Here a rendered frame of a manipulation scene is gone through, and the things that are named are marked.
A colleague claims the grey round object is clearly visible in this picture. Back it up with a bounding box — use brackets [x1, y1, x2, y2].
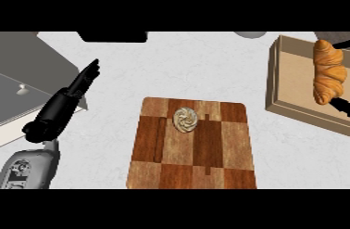
[231, 32, 267, 40]

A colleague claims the round beige swirl pastry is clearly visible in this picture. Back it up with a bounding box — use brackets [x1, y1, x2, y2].
[172, 106, 199, 134]

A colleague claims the open cardboard box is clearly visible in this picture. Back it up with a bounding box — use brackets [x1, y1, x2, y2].
[264, 34, 350, 137]

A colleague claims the golden brown croissant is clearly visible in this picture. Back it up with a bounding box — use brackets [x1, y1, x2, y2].
[311, 39, 348, 106]

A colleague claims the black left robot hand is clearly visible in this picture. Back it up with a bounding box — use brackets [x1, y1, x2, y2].
[20, 58, 101, 145]

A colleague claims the small pale knob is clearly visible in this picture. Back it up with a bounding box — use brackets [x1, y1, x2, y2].
[14, 83, 29, 96]

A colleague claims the black appliance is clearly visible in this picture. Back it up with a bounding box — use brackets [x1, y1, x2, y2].
[75, 32, 150, 44]

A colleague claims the checkered wooden cutting board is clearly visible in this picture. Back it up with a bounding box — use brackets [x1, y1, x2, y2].
[124, 96, 258, 190]

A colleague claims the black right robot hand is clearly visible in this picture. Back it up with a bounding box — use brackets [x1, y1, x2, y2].
[326, 40, 350, 118]

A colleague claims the dark grey object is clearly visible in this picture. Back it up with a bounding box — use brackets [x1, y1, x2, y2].
[313, 32, 350, 45]

